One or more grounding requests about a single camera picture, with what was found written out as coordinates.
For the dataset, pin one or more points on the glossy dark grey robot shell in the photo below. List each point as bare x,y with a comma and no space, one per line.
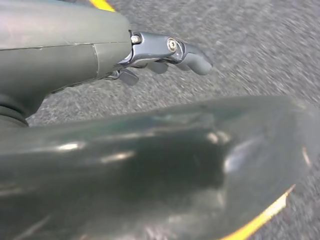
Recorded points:
149,165

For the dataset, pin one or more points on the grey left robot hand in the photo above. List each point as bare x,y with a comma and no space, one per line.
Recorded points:
62,49

